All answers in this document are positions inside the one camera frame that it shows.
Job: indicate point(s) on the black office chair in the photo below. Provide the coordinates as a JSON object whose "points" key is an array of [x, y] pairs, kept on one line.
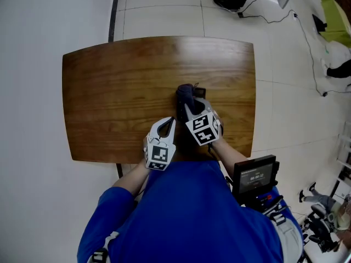
{"points": [[322, 229]]}

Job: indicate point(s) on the person's left hand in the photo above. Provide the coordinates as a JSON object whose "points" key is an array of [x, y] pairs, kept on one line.
{"points": [[145, 145]]}

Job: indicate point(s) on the person's right forearm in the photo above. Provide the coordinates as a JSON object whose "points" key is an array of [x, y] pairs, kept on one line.
{"points": [[230, 155]]}

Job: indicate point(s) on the person's blue shirt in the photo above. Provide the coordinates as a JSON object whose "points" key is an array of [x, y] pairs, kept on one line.
{"points": [[192, 215]]}

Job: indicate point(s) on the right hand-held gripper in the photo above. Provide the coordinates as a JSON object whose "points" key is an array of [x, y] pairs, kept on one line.
{"points": [[204, 131]]}

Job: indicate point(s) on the black display device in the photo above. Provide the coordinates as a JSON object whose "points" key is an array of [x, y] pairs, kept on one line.
{"points": [[253, 177]]}

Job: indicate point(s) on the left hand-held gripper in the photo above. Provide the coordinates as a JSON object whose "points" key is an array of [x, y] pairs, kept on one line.
{"points": [[159, 155]]}

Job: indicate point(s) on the person's left forearm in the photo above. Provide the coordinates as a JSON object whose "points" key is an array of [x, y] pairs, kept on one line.
{"points": [[131, 178]]}

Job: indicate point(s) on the person's right hand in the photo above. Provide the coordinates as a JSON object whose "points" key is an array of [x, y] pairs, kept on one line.
{"points": [[221, 129]]}

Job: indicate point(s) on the blue sock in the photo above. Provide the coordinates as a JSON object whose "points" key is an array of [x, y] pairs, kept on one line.
{"points": [[186, 97]]}

